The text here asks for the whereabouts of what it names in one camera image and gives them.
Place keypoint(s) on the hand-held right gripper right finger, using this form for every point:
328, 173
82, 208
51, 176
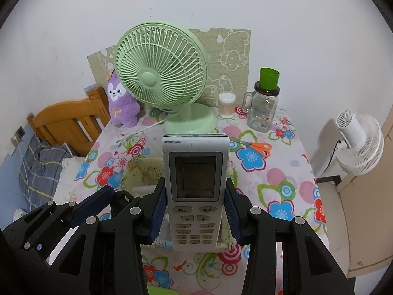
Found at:
230, 212

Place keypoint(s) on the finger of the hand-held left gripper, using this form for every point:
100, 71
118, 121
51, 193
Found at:
92, 204
124, 198

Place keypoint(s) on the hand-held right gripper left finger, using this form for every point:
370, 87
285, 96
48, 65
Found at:
156, 218

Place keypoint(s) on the printed fabric storage basket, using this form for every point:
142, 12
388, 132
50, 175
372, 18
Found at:
144, 175

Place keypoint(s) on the white remote control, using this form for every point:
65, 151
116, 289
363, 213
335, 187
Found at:
196, 221

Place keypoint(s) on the white cloth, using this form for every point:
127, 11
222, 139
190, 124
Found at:
69, 172

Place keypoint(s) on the floral tablecloth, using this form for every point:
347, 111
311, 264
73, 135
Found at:
276, 190

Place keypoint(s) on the grey plaid bedding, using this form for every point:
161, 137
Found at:
36, 166

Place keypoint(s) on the orange scissors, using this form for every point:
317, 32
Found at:
261, 147

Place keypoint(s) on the green plastic item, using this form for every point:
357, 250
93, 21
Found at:
159, 290

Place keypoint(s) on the purple plush toy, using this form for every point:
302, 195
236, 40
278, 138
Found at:
122, 110

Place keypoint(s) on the glass mug jar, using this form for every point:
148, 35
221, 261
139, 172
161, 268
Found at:
261, 113

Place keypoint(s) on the toothpick container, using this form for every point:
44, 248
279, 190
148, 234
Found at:
226, 106

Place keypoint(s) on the green desk fan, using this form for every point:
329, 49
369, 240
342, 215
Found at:
150, 80

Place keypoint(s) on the green plastic cup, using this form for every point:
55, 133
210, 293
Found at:
269, 78

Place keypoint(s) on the white standing fan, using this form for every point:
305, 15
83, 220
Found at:
353, 129

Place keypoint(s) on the beige cartoon wall poster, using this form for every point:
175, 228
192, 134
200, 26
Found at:
233, 67

